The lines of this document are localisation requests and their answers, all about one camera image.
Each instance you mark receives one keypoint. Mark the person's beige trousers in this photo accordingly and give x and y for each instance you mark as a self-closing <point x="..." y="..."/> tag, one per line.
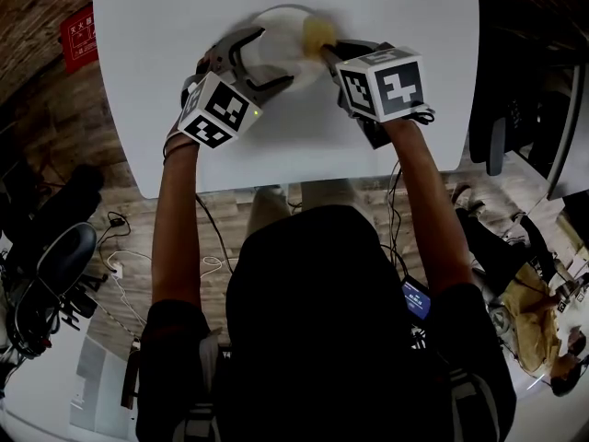
<point x="269" y="210"/>

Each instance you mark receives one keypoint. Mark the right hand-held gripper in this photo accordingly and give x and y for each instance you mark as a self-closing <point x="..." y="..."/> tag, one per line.
<point x="382" y="85"/>

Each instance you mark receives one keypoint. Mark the person's right forearm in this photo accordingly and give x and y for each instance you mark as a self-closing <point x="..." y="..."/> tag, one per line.
<point x="428" y="210"/>

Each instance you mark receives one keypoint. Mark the black wrist band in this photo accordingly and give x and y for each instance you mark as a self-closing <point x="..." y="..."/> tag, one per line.
<point x="177" y="147"/>

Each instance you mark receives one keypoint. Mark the person's left forearm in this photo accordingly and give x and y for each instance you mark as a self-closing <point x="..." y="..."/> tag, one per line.
<point x="177" y="228"/>

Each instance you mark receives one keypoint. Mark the person's left hand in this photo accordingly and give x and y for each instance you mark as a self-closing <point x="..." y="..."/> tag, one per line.
<point x="206" y="61"/>

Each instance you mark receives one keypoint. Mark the white desk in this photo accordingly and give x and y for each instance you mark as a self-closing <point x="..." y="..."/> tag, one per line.
<point x="41" y="408"/>
<point x="570" y="141"/>

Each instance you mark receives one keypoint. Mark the black office chair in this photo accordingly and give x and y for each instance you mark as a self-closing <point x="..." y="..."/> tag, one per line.
<point x="515" y="131"/>
<point x="69" y="251"/>

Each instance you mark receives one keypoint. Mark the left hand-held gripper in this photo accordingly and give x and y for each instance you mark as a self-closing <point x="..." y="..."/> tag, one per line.
<point x="221" y="113"/>

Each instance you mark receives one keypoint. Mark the red wall sign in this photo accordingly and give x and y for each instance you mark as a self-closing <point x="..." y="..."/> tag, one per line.
<point x="79" y="39"/>

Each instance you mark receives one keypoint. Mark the black device blue screen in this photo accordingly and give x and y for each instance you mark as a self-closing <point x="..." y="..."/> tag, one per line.
<point x="416" y="299"/>

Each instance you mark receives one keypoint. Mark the yellow sponge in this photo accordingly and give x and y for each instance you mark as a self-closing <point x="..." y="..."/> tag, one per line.
<point x="318" y="35"/>

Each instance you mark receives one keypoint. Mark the black white patterned box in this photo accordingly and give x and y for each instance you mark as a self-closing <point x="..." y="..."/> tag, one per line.
<point x="130" y="375"/>

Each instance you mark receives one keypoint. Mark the person's black shirt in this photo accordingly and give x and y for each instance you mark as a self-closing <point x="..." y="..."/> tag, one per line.
<point x="175" y="352"/>

